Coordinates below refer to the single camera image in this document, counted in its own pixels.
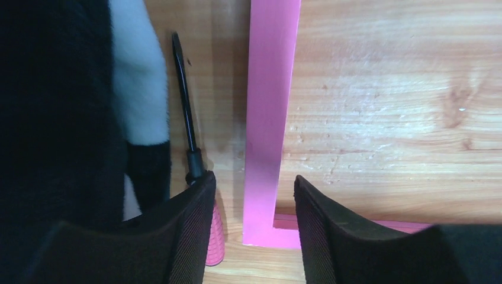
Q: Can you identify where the pink handled screwdriver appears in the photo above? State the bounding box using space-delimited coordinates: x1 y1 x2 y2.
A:
172 31 225 267

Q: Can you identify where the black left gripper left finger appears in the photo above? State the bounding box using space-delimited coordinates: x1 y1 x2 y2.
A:
1 171 216 283

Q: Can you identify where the pink picture frame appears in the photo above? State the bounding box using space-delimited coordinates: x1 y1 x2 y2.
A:
242 1 440 249

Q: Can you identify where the black white checkered pillow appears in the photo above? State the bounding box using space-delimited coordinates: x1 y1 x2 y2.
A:
0 0 172 236

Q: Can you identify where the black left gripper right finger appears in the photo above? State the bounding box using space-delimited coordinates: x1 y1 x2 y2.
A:
294 176 501 283

